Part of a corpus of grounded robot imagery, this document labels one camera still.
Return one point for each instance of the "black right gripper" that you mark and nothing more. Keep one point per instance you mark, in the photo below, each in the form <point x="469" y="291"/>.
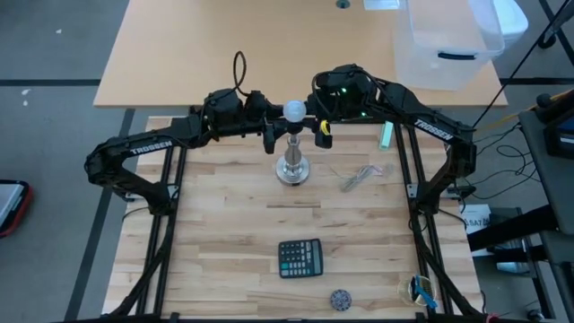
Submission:
<point x="341" y="96"/>

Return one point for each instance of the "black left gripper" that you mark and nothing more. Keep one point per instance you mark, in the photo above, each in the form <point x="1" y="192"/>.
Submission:
<point x="260" y="114"/>

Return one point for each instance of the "white lightbulb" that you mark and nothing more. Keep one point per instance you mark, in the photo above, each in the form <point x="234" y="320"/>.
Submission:
<point x="294" y="110"/>

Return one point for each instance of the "silver table lamp base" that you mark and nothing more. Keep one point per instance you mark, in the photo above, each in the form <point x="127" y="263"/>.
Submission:
<point x="293" y="172"/>

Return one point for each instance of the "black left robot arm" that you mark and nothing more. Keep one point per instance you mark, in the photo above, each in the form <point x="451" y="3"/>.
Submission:
<point x="134" y="152"/>

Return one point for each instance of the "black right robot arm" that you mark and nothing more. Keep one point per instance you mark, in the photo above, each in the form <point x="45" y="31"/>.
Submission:
<point x="430" y="130"/>

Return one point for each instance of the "mint green block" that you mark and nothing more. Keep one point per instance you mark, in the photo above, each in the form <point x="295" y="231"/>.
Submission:
<point x="386" y="134"/>

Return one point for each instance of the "grey desk grommet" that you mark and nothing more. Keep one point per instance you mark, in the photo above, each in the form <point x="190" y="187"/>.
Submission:
<point x="343" y="4"/>

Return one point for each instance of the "tan wooden desk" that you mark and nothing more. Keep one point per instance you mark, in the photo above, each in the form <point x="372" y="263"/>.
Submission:
<point x="179" y="45"/>

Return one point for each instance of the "white label strip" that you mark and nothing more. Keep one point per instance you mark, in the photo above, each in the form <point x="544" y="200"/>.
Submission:
<point x="381" y="4"/>

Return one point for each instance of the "black desk calculator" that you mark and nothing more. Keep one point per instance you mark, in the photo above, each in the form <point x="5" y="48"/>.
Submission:
<point x="300" y="258"/>

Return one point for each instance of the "clear plastic storage bin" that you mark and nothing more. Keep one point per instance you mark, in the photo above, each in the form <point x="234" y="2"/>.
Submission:
<point x="448" y="45"/>

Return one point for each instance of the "blue patterned round dish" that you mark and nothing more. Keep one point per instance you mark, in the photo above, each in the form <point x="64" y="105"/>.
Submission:
<point x="341" y="300"/>

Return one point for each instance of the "white printed box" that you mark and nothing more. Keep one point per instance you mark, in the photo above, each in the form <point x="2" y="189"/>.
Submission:
<point x="476" y="222"/>

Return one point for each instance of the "clear glass cup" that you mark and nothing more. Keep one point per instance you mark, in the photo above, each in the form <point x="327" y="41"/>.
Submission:
<point x="406" y="291"/>

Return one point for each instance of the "blue brush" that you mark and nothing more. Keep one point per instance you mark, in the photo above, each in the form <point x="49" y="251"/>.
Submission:
<point x="423" y="291"/>

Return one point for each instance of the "grey side table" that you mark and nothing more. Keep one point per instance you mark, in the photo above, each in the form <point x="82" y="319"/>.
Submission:
<point x="547" y="179"/>

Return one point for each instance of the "red-edged black case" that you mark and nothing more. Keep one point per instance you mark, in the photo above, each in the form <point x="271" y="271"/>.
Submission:
<point x="11" y="206"/>

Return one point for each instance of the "white metal bracket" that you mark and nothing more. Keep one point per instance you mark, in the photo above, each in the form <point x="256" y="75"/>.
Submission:
<point x="412" y="190"/>
<point x="173" y="193"/>

